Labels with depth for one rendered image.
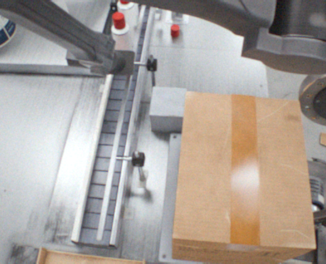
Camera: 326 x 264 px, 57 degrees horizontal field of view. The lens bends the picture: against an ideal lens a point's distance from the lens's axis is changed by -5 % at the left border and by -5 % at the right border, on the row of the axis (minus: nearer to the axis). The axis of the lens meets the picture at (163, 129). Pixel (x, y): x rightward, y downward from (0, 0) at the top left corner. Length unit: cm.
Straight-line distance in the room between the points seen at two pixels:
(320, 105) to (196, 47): 57
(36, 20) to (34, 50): 69
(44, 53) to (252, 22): 93
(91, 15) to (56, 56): 23
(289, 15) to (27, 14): 34
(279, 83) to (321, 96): 154
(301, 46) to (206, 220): 34
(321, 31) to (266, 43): 5
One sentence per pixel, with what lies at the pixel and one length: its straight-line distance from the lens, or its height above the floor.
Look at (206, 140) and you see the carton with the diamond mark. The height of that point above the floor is 112.
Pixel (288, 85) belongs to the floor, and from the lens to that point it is 224.
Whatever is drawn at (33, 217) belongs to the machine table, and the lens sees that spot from 92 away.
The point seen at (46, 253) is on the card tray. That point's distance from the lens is 88.
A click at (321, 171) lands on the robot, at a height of 24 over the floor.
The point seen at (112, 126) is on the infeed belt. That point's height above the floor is 88.
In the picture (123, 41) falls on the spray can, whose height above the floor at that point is 101.
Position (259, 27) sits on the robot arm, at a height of 145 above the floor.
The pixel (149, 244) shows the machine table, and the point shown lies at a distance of 83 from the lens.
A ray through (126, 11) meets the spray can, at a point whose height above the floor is 103.
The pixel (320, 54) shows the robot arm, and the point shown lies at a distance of 32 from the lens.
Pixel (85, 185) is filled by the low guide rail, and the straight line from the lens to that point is 81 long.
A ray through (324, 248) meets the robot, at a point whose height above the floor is 28.
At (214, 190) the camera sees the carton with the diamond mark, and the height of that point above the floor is 112.
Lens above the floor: 164
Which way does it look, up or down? 60 degrees down
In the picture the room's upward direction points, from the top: 3 degrees counter-clockwise
